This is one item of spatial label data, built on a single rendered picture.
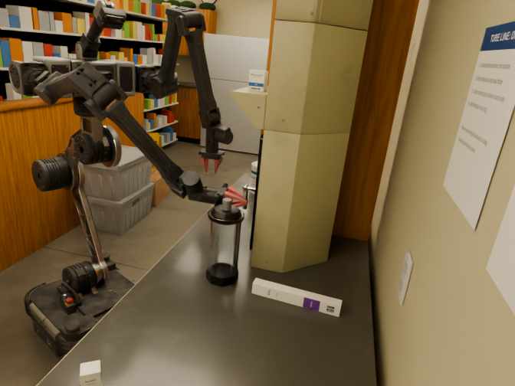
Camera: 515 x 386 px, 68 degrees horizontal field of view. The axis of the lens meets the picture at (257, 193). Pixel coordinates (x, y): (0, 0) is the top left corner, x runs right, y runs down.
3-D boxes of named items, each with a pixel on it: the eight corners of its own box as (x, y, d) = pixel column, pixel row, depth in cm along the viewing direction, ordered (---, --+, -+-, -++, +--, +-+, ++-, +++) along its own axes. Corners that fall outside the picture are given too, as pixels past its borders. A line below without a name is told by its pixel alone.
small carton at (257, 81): (267, 90, 124) (268, 71, 122) (263, 91, 119) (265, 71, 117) (251, 89, 125) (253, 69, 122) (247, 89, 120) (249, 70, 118)
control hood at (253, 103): (283, 115, 143) (286, 87, 140) (264, 129, 113) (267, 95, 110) (253, 111, 145) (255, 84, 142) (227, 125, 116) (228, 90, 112)
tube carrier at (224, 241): (243, 269, 125) (248, 210, 118) (232, 287, 116) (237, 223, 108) (212, 262, 128) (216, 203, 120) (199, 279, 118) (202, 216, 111)
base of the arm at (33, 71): (47, 95, 150) (44, 63, 146) (57, 98, 145) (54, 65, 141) (23, 96, 144) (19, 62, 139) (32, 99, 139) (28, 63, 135)
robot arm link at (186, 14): (184, -5, 149) (163, -2, 143) (206, 15, 146) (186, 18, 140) (166, 86, 182) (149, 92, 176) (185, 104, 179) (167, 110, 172)
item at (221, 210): (244, 217, 118) (247, 197, 116) (235, 228, 110) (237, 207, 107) (217, 211, 120) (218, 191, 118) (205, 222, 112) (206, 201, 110)
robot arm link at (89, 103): (107, 80, 117) (81, 103, 113) (114, 78, 113) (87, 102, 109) (191, 177, 141) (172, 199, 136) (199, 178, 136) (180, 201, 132)
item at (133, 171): (156, 182, 374) (155, 149, 362) (121, 204, 319) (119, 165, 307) (118, 175, 382) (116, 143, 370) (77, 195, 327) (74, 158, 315)
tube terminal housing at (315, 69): (329, 239, 155) (365, 34, 128) (323, 282, 125) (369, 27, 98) (270, 227, 159) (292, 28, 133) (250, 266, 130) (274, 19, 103)
